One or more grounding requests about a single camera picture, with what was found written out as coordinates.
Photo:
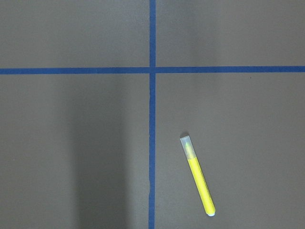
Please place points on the yellow highlighter pen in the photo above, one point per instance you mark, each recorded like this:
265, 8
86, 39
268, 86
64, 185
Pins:
198, 176

